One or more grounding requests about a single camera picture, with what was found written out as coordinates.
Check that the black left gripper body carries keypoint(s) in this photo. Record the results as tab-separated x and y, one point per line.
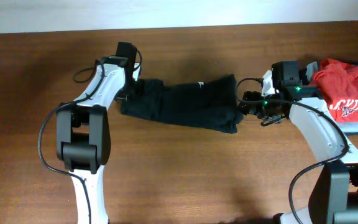
133	89

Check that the black Nike t-shirt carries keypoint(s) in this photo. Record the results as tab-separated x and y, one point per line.
209	105

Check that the red printed t-shirt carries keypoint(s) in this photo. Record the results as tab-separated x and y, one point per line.
338	83

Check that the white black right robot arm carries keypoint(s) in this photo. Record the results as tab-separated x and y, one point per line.
287	94

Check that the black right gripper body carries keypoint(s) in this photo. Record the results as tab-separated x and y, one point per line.
265	111

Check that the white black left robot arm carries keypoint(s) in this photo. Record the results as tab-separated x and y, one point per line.
83	135

